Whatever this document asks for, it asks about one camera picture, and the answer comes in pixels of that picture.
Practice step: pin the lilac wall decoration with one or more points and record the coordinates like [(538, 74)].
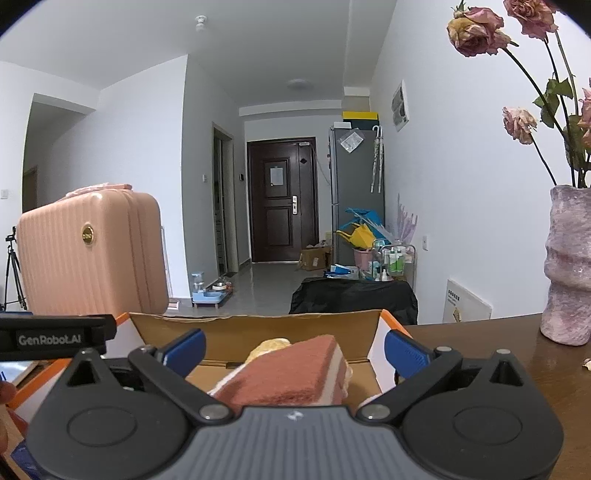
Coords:
[(406, 221)]

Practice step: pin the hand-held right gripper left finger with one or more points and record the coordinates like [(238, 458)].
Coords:
[(184, 350)]

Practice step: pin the black tripod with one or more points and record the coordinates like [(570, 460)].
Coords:
[(14, 272)]

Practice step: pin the blue folding stool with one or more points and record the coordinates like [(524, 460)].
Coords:
[(364, 217)]

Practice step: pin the pink fluffy cloth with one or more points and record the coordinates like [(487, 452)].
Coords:
[(99, 190)]

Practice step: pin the orange cardboard box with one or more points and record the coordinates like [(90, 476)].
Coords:
[(231, 337)]

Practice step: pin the grey refrigerator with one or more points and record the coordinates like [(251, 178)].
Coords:
[(355, 194)]

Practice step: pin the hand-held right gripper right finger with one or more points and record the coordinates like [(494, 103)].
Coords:
[(406, 354)]

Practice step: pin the pink bucket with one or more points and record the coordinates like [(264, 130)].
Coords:
[(363, 259)]

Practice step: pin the white leaning board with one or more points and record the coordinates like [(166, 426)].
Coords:
[(466, 302)]

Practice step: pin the blue flat box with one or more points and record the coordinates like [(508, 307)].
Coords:
[(342, 271)]

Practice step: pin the pink textured vase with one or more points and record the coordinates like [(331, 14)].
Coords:
[(568, 277)]

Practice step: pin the brown floor cardboard box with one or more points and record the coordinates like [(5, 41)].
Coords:
[(315, 259)]

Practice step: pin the brown cake slice plush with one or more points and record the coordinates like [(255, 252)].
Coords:
[(286, 374)]

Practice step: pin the yellow white alpaca plush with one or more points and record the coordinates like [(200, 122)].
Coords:
[(270, 347)]

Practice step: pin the black cloth cover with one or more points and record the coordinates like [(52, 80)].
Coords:
[(351, 300)]

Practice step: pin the paper sheet on refrigerator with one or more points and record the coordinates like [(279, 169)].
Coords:
[(351, 141)]

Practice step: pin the yellow box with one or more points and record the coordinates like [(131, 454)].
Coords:
[(360, 115)]

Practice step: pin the side room door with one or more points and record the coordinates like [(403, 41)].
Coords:
[(222, 198)]

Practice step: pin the hanging clear umbrella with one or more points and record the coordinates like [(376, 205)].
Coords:
[(377, 157)]

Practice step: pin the pink ribbed suitcase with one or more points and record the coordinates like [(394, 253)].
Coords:
[(92, 258)]

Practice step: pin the dried pink roses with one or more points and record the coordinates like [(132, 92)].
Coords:
[(475, 32)]

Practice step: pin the dark brown entrance door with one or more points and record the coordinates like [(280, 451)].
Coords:
[(281, 207)]

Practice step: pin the blue tissue pack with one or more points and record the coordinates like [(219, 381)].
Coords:
[(18, 370)]

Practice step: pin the round ceiling lamp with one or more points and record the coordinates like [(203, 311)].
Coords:
[(300, 84)]

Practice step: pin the white wall socket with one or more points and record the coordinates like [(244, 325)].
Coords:
[(425, 242)]

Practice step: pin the ceiling smoke detector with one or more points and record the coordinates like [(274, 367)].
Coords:
[(201, 22)]

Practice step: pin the blue pet feeder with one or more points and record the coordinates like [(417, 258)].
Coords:
[(207, 293)]

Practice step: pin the trolley with bottles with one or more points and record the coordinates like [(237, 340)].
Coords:
[(395, 263)]

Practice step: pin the white electrical panel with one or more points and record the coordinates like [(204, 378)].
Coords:
[(400, 106)]

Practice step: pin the person's left hand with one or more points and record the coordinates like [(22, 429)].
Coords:
[(7, 393)]

